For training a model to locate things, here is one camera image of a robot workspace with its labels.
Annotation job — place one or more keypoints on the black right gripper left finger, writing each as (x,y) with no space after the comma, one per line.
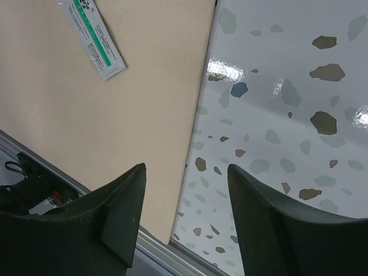
(93,235)

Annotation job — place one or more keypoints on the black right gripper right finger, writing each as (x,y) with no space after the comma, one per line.
(279,235)

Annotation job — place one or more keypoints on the beige wooden board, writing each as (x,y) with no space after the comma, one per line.
(54,103)

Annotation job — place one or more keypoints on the green white sachet packet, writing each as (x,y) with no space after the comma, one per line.
(91,31)

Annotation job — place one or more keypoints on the aluminium rail frame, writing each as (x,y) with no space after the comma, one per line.
(144,263)

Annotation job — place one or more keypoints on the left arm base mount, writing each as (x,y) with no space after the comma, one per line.
(38,190)

